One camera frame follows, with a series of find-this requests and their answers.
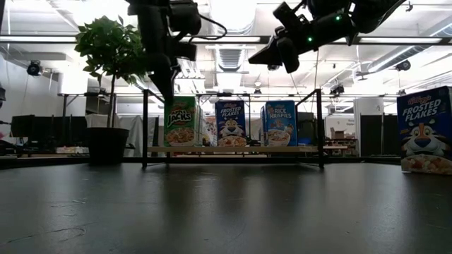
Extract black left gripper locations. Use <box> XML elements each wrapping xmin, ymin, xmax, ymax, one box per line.
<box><xmin>137</xmin><ymin>13</ymin><xmax>197</xmax><ymax>106</ymax></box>

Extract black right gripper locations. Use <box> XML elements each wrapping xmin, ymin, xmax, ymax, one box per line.
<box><xmin>248</xmin><ymin>13</ymin><xmax>354</xmax><ymax>74</ymax></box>

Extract Apple Jacks cereal box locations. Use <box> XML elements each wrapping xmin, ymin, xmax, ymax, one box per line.
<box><xmin>163</xmin><ymin>96</ymin><xmax>203</xmax><ymax>147</ymax></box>

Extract Frosted Flakes cereal box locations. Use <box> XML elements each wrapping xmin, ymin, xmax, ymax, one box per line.
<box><xmin>396</xmin><ymin>86</ymin><xmax>452</xmax><ymax>176</ymax></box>
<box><xmin>214</xmin><ymin>99</ymin><xmax>247</xmax><ymax>147</ymax></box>

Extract wooden shelf board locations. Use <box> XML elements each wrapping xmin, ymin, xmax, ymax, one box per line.
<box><xmin>147</xmin><ymin>145</ymin><xmax>319</xmax><ymax>154</ymax></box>

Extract ceiling air vent grille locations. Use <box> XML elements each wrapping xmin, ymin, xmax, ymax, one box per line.
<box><xmin>218</xmin><ymin>49</ymin><xmax>242</xmax><ymax>71</ymax></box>

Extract green leafy potted tree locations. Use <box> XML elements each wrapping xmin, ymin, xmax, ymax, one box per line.
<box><xmin>73</xmin><ymin>16</ymin><xmax>149</xmax><ymax>128</ymax></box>

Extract black cabinet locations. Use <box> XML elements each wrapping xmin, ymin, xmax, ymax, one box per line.
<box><xmin>298</xmin><ymin>111</ymin><xmax>317</xmax><ymax>146</ymax></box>

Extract black plant pot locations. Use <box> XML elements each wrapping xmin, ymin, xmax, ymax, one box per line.
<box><xmin>86</xmin><ymin>127</ymin><xmax>130</xmax><ymax>166</ymax></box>

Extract brown cardboard box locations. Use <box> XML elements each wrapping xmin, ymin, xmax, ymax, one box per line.
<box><xmin>330</xmin><ymin>127</ymin><xmax>349</xmax><ymax>140</ymax></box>

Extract black monitors and desk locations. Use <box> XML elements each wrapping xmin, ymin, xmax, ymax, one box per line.
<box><xmin>9</xmin><ymin>114</ymin><xmax>88</xmax><ymax>152</ymax></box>

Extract black partition panels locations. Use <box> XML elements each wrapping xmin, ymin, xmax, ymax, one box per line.
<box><xmin>359</xmin><ymin>114</ymin><xmax>400</xmax><ymax>157</ymax></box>

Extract round black ceiling device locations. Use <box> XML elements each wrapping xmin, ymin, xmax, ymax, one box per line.
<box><xmin>394</xmin><ymin>59</ymin><xmax>412</xmax><ymax>72</ymax></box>

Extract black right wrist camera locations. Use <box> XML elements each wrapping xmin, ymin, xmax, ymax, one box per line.
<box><xmin>272</xmin><ymin>1</ymin><xmax>311</xmax><ymax>32</ymax></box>

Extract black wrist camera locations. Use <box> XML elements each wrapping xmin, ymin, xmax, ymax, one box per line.
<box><xmin>168</xmin><ymin>0</ymin><xmax>202</xmax><ymax>36</ymax></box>
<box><xmin>272</xmin><ymin>1</ymin><xmax>311</xmax><ymax>32</ymax></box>

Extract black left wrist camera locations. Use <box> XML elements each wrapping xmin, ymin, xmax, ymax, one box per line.
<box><xmin>168</xmin><ymin>0</ymin><xmax>202</xmax><ymax>36</ymax></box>

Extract white wall unit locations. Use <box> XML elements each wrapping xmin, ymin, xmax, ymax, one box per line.
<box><xmin>58</xmin><ymin>72</ymin><xmax>89</xmax><ymax>95</ymax></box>

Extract black metal shelf frame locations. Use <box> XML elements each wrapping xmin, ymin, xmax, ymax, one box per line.
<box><xmin>142</xmin><ymin>88</ymin><xmax>325</xmax><ymax>169</ymax></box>

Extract black table edge rail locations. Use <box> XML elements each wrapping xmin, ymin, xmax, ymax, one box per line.
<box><xmin>0</xmin><ymin>156</ymin><xmax>403</xmax><ymax>169</ymax></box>

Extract round black wall device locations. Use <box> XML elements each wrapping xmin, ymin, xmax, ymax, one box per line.
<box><xmin>26</xmin><ymin>59</ymin><xmax>44</xmax><ymax>78</ymax></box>

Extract black overhead frame bar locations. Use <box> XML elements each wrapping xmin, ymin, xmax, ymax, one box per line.
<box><xmin>0</xmin><ymin>35</ymin><xmax>452</xmax><ymax>46</ymax></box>

